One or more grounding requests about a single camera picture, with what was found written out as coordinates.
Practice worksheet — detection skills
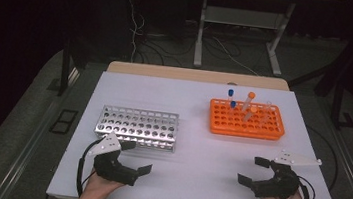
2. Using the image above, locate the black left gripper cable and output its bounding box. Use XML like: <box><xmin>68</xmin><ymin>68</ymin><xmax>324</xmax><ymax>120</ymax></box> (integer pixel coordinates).
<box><xmin>74</xmin><ymin>137</ymin><xmax>102</xmax><ymax>199</ymax></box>

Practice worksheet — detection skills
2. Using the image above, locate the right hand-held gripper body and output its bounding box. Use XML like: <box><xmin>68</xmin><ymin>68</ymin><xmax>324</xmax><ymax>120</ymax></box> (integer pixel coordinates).
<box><xmin>250</xmin><ymin>146</ymin><xmax>323</xmax><ymax>199</ymax></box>

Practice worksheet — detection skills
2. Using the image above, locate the blue cap test tube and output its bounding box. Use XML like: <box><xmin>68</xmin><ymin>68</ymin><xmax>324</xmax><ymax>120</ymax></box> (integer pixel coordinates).
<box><xmin>226</xmin><ymin>88</ymin><xmax>236</xmax><ymax>104</ymax></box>
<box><xmin>228</xmin><ymin>100</ymin><xmax>238</xmax><ymax>116</ymax></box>

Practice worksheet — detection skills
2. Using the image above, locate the white floor cable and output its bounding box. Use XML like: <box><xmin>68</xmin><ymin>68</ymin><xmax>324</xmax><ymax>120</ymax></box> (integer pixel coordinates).
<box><xmin>207</xmin><ymin>36</ymin><xmax>264</xmax><ymax>77</ymax></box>
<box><xmin>115</xmin><ymin>0</ymin><xmax>149</xmax><ymax>63</ymax></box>

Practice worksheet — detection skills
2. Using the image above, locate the black metal stand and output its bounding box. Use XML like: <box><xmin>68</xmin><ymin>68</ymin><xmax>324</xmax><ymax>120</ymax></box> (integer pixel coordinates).
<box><xmin>56</xmin><ymin>37</ymin><xmax>90</xmax><ymax>100</ymax></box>
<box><xmin>327</xmin><ymin>76</ymin><xmax>353</xmax><ymax>132</ymax></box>

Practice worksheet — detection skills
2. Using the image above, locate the long black floor cable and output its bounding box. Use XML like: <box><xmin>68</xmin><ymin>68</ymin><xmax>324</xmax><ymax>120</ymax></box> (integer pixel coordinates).
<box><xmin>299</xmin><ymin>124</ymin><xmax>344</xmax><ymax>193</ymax></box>

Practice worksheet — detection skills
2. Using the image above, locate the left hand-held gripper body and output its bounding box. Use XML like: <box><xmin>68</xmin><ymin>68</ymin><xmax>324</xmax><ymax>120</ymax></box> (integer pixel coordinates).
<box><xmin>84</xmin><ymin>129</ymin><xmax>144</xmax><ymax>188</ymax></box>

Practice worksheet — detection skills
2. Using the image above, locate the orange cap test tube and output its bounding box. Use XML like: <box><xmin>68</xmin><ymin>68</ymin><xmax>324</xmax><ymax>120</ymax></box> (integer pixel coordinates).
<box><xmin>243</xmin><ymin>105</ymin><xmax>259</xmax><ymax>124</ymax></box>
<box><xmin>242</xmin><ymin>90</ymin><xmax>257</xmax><ymax>113</ymax></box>

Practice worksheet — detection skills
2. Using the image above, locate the clear glass test tube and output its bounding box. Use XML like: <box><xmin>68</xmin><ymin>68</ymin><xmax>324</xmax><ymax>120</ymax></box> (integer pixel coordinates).
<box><xmin>261</xmin><ymin>99</ymin><xmax>273</xmax><ymax>119</ymax></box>

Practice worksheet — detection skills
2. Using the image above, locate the silver metal test tube rack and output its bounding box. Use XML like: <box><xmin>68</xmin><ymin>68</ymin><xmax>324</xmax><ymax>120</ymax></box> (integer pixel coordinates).
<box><xmin>93</xmin><ymin>104</ymin><xmax>181</xmax><ymax>154</ymax></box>

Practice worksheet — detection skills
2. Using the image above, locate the wooden board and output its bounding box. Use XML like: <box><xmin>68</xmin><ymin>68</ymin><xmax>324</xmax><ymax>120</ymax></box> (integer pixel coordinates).
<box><xmin>106</xmin><ymin>59</ymin><xmax>291</xmax><ymax>93</ymax></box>

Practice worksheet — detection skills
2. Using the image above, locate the grey metal table frame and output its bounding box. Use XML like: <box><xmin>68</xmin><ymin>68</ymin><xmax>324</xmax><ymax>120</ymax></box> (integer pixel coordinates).
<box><xmin>192</xmin><ymin>0</ymin><xmax>297</xmax><ymax>78</ymax></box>

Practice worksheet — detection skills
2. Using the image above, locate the orange plastic test tube rack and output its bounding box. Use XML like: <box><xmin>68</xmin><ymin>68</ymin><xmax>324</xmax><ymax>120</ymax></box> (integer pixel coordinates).
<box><xmin>206</xmin><ymin>97</ymin><xmax>288</xmax><ymax>142</ymax></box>

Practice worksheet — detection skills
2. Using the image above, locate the black floor frame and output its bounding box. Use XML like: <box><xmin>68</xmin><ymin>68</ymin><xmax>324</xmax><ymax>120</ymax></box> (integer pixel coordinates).
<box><xmin>48</xmin><ymin>107</ymin><xmax>80</xmax><ymax>136</ymax></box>

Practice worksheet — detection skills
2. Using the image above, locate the person's left hand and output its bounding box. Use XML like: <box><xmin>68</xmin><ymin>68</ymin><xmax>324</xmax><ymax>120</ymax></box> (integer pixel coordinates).
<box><xmin>81</xmin><ymin>168</ymin><xmax>127</xmax><ymax>199</ymax></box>

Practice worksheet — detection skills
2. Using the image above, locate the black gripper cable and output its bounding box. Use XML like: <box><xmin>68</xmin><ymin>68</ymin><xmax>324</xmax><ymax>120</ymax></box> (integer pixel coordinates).
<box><xmin>74</xmin><ymin>137</ymin><xmax>102</xmax><ymax>199</ymax></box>
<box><xmin>295</xmin><ymin>175</ymin><xmax>319</xmax><ymax>199</ymax></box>

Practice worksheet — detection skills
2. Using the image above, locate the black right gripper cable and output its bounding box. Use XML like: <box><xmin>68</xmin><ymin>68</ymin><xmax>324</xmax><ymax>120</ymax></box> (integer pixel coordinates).
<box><xmin>295</xmin><ymin>175</ymin><xmax>319</xmax><ymax>199</ymax></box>

